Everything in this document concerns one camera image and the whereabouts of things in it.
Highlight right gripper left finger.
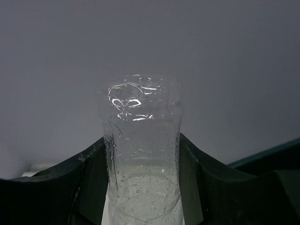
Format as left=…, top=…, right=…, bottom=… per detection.
left=0, top=138, right=108, bottom=225

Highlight long clear ribbed bottle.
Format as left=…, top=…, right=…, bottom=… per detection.
left=97, top=75, right=183, bottom=225

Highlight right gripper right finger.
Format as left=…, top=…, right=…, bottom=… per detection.
left=179, top=135, right=300, bottom=225

